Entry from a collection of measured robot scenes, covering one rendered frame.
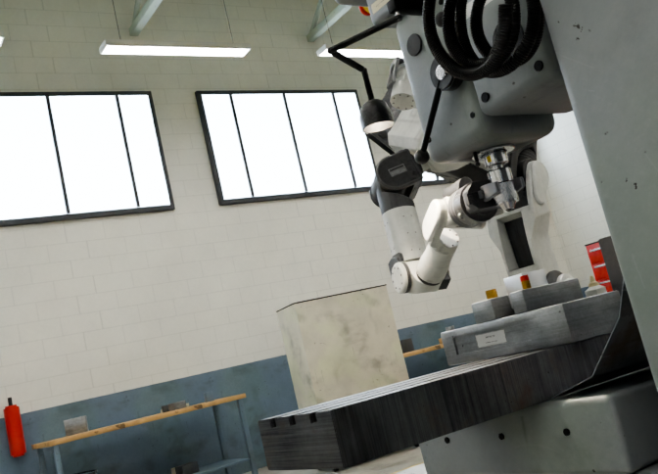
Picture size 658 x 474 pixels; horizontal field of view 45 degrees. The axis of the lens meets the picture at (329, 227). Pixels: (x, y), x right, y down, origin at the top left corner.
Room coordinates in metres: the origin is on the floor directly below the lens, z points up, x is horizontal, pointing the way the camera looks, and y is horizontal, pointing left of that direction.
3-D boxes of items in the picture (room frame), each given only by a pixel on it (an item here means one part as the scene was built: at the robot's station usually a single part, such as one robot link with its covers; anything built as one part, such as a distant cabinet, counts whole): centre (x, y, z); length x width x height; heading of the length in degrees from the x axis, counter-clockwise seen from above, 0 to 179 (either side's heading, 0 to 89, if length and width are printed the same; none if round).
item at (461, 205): (1.62, -0.32, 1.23); 0.13 x 0.12 x 0.10; 107
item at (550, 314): (1.55, -0.33, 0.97); 0.35 x 0.15 x 0.11; 32
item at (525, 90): (1.37, -0.46, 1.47); 0.24 x 0.19 x 0.26; 124
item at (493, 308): (1.57, -0.31, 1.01); 0.15 x 0.06 x 0.04; 122
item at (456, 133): (1.53, -0.35, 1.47); 0.21 x 0.19 x 0.32; 124
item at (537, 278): (1.53, -0.34, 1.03); 0.06 x 0.05 x 0.06; 122
